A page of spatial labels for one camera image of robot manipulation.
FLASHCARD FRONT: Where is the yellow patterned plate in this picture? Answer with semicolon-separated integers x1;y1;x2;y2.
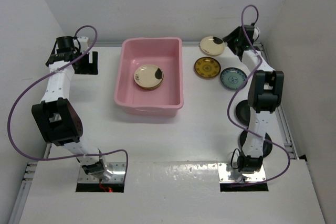
194;57;222;79

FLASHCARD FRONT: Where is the purple cable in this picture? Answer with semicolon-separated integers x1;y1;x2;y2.
227;4;291;188
7;25;129;180

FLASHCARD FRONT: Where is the cream plate black spot back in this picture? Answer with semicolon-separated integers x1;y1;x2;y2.
200;36;225;56

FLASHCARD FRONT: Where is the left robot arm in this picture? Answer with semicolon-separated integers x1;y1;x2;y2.
32;36;113;182

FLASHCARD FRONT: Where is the cream plate black spot front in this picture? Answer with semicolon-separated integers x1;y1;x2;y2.
133;64;164;90

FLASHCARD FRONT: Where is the pink plastic bin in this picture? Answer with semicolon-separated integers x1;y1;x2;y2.
114;37;184;117

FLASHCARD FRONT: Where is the metal base plate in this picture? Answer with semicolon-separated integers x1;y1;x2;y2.
218;162;267;184
77;162;126;184

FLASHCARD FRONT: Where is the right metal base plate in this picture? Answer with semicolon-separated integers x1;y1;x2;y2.
218;162;267;184

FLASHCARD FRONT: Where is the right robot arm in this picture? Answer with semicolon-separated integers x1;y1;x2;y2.
223;23;284;174

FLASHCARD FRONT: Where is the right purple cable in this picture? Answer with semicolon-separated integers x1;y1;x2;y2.
227;4;291;188

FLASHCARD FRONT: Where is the cream plate black spot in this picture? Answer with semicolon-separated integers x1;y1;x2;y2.
200;36;225;56
133;64;164;90

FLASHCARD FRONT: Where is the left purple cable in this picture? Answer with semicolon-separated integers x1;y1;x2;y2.
7;25;129;180

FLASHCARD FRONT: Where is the aluminium table edge rail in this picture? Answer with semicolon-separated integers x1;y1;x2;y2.
254;41;299;160

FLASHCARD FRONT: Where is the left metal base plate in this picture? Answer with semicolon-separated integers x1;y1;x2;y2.
77;162;126;184

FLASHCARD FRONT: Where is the blue patterned plate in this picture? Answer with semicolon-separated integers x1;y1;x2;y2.
219;67;247;90

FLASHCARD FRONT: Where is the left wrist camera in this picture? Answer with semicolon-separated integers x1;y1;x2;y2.
73;37;89;52

